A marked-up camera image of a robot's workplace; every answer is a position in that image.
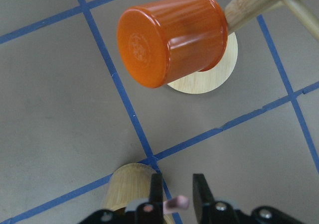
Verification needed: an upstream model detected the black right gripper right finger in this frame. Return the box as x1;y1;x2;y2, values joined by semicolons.
192;174;301;224

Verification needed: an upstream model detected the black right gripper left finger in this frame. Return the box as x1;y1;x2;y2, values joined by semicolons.
82;173;163;224

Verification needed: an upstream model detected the orange plastic cup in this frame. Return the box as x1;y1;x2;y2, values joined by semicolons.
117;0;228;88

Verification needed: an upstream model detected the wooden cup tree stand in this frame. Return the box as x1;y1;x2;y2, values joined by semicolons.
168;0;319;94

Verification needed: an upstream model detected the wooden cylinder holder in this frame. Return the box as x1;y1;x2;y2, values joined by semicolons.
102;163;175;224

